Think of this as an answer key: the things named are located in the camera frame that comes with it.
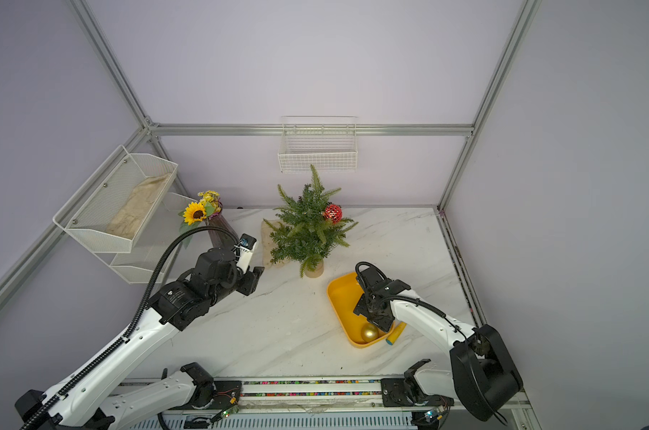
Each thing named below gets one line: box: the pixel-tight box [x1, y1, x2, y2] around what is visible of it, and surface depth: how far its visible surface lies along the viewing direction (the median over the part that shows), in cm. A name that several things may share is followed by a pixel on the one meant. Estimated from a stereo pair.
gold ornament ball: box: [360, 323, 380, 344], surface depth 83 cm
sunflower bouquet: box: [177, 189, 223, 250], surface depth 88 cm
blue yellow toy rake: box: [385, 321, 407, 346], surface depth 84 cm
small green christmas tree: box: [263, 163, 359, 278], surface depth 78 cm
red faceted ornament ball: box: [323, 203, 343, 224], surface depth 72 cm
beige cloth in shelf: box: [105, 172, 171, 240], surface depth 81 cm
